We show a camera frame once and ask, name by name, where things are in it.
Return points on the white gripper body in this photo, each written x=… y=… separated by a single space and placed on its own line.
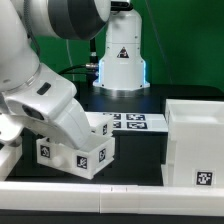
x=47 y=106

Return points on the white drawer box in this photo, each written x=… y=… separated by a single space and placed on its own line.
x=85 y=162
x=100 y=124

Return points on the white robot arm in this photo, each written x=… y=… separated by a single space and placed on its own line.
x=21 y=20

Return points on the white drawer cabinet shell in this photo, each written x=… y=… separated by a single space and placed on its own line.
x=195 y=144

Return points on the white left fence block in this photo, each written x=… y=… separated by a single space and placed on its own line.
x=9 y=156

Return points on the white front fence rail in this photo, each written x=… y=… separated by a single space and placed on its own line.
x=111 y=198

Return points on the white fiducial marker sheet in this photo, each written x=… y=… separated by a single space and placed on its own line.
x=138 y=122

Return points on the white front drawer box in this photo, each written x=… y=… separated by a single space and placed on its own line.
x=85 y=162

